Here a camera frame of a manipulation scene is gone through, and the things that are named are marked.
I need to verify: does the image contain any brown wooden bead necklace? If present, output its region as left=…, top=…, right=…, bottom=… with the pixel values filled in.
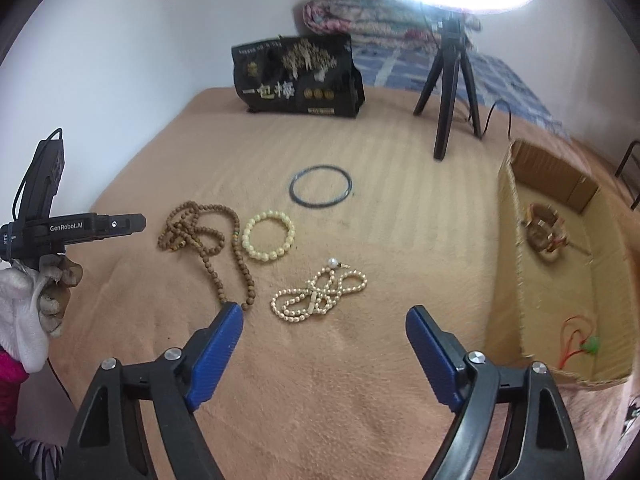
left=158, top=200, right=259, bottom=312

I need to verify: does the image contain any black tripod stand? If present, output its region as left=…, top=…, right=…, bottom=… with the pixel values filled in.
left=413, top=10, right=484, bottom=162

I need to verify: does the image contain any person's left hand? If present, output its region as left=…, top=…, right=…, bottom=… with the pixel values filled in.
left=0, top=254, right=84, bottom=374

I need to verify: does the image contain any wristwatch with leather strap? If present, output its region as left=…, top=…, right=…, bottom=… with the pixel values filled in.
left=522, top=202, right=572, bottom=263

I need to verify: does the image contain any black ring light cable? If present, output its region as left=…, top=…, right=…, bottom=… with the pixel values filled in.
left=467, top=99, right=516, bottom=142

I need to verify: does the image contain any blue-green bead bracelet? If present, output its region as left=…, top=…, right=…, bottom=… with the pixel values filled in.
left=289, top=164, right=354, bottom=208

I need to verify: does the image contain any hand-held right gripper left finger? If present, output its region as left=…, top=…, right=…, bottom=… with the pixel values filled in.
left=59, top=302, right=245, bottom=480

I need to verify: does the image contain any black printed snack bag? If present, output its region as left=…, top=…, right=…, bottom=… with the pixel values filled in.
left=231, top=34, right=366, bottom=120

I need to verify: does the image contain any folded floral quilt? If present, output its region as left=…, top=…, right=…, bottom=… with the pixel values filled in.
left=302, top=0, right=482, bottom=53

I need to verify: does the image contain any blue checked bedsheet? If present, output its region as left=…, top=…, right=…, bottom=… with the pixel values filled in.
left=352, top=42, right=572, bottom=139

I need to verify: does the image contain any cardboard box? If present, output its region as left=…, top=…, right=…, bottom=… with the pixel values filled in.
left=482, top=139, right=635, bottom=391

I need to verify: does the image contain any brown blanket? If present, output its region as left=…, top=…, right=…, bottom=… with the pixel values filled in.
left=47, top=85, right=640, bottom=480

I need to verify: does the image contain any striped cloth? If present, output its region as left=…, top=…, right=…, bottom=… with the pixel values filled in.
left=14, top=437, right=67, bottom=480

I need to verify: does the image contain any black metal clothes rack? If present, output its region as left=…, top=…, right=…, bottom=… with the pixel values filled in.
left=614, top=140, right=640, bottom=211

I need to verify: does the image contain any red cord green pendant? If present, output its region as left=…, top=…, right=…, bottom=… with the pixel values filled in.
left=559, top=314, right=602, bottom=369

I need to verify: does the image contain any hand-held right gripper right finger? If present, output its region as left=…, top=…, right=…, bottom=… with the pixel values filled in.
left=406, top=305, right=586, bottom=480

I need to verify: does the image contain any pearl necklace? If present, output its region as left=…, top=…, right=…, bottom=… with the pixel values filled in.
left=270, top=257, right=368, bottom=325

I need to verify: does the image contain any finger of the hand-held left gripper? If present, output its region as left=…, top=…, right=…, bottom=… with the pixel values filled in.
left=99, top=213, right=147, bottom=240

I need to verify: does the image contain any cream bead bracelet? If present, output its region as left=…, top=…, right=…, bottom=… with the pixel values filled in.
left=241, top=211, right=297, bottom=262

